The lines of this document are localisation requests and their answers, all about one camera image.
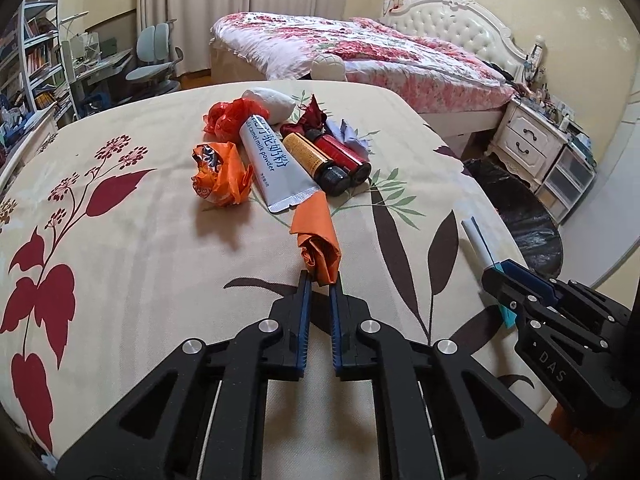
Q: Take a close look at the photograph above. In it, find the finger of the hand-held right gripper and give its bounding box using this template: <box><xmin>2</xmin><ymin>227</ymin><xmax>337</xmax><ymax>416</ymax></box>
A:
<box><xmin>500</xmin><ymin>259</ymin><xmax>632</xmax><ymax>331</ymax></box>
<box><xmin>481</xmin><ymin>269</ymin><xmax>632</xmax><ymax>421</ymax></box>

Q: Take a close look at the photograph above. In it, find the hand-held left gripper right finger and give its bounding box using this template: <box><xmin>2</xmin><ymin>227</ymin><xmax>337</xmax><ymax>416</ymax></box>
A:
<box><xmin>329</xmin><ymin>282</ymin><xmax>588</xmax><ymax>480</ymax></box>

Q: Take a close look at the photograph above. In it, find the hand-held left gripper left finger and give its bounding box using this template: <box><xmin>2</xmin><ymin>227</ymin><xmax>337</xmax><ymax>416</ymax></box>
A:
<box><xmin>55</xmin><ymin>270</ymin><xmax>313</xmax><ymax>480</ymax></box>

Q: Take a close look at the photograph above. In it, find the trash bin with black bag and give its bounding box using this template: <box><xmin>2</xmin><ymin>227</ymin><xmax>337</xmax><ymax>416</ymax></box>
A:
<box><xmin>462</xmin><ymin>157</ymin><xmax>563</xmax><ymax>281</ymax></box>

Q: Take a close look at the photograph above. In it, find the white and teal paper wrapper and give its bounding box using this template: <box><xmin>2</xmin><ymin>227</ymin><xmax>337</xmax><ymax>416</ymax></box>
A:
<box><xmin>461</xmin><ymin>217</ymin><xmax>516</xmax><ymax>328</ymax></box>

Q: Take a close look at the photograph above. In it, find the orange paper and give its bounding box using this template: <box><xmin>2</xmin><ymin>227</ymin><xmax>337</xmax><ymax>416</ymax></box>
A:
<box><xmin>289</xmin><ymin>192</ymin><xmax>341</xmax><ymax>288</ymax></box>

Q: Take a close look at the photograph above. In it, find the silver white sachet tube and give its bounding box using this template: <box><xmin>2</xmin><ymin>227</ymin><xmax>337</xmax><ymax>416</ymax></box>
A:
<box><xmin>239</xmin><ymin>115</ymin><xmax>321</xmax><ymax>213</ymax></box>

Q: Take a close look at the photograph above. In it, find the orange snack wrapper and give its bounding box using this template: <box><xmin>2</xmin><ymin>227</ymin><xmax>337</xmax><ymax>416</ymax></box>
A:
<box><xmin>191</xmin><ymin>141</ymin><xmax>255</xmax><ymax>208</ymax></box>

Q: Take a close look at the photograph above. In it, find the amber bottle with black cap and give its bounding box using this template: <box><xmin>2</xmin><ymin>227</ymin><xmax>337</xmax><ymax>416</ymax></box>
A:
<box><xmin>282</xmin><ymin>132</ymin><xmax>351</xmax><ymax>196</ymax></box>

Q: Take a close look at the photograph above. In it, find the red bottle with black cap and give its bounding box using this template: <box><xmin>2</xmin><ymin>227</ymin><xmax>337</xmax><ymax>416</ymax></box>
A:
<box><xmin>306</xmin><ymin>130</ymin><xmax>372</xmax><ymax>186</ymax></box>

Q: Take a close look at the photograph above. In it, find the lavender paper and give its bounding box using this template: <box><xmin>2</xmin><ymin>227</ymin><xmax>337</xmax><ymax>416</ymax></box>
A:
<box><xmin>327</xmin><ymin>119</ymin><xmax>373</xmax><ymax>153</ymax></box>

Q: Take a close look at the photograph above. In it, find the dark red foil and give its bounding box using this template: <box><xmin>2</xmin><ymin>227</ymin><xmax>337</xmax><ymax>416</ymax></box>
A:
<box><xmin>280</xmin><ymin>95</ymin><xmax>328</xmax><ymax>136</ymax></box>

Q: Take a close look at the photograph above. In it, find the clear plastic drawer unit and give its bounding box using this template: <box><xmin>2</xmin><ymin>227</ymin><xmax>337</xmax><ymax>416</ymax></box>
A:
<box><xmin>537</xmin><ymin>147</ymin><xmax>597</xmax><ymax>223</ymax></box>

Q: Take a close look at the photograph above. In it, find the white nightstand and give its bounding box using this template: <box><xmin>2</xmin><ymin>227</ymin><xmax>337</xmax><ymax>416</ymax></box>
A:
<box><xmin>486</xmin><ymin>96</ymin><xmax>568</xmax><ymax>191</ymax></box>

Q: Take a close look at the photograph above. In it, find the leaf print bed cover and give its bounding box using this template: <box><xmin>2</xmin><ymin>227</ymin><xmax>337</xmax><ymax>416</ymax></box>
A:
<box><xmin>0</xmin><ymin>80</ymin><xmax>551</xmax><ymax>480</ymax></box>

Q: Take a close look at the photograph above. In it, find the cluster of small toiletries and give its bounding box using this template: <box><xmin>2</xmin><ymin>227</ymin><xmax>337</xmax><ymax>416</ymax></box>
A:
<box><xmin>520</xmin><ymin>45</ymin><xmax>571</xmax><ymax>126</ymax></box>

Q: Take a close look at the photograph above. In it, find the red crumpled plastic bag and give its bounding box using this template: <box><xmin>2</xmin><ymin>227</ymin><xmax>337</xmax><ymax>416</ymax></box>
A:
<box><xmin>202</xmin><ymin>99</ymin><xmax>271</xmax><ymax>143</ymax></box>

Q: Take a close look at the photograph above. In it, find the white crumpled paper ball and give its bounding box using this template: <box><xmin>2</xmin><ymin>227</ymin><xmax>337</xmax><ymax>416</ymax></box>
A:
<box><xmin>242</xmin><ymin>88</ymin><xmax>295</xmax><ymax>122</ymax></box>

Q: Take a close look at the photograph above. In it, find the white round bedpost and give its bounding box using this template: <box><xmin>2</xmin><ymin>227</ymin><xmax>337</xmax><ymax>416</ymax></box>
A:
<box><xmin>311</xmin><ymin>54</ymin><xmax>347</xmax><ymax>82</ymax></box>

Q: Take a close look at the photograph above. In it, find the white tufted bed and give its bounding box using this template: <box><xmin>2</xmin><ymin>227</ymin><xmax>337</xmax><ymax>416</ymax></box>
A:
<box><xmin>209</xmin><ymin>0</ymin><xmax>531</xmax><ymax>158</ymax></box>

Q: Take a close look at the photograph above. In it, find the floral pink quilt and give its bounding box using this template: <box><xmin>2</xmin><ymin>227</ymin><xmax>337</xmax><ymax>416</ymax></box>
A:
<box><xmin>209</xmin><ymin>12</ymin><xmax>516</xmax><ymax>116</ymax></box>

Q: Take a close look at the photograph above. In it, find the light blue desk chair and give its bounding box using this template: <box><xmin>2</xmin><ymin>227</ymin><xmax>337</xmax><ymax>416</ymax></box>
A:
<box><xmin>125</xmin><ymin>20</ymin><xmax>183</xmax><ymax>96</ymax></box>

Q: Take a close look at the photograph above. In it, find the white study desk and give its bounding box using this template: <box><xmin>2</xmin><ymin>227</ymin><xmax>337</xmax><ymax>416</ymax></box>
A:
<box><xmin>62</xmin><ymin>50</ymin><xmax>133</xmax><ymax>111</ymax></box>

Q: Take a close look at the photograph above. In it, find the cream curtain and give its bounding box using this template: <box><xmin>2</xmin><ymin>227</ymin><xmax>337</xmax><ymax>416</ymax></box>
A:
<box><xmin>136</xmin><ymin>0</ymin><xmax>351</xmax><ymax>78</ymax></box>

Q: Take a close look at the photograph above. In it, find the white bookshelf with books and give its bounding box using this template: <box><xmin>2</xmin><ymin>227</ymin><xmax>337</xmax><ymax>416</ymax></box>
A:
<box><xmin>0</xmin><ymin>0</ymin><xmax>76</xmax><ymax>126</ymax></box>

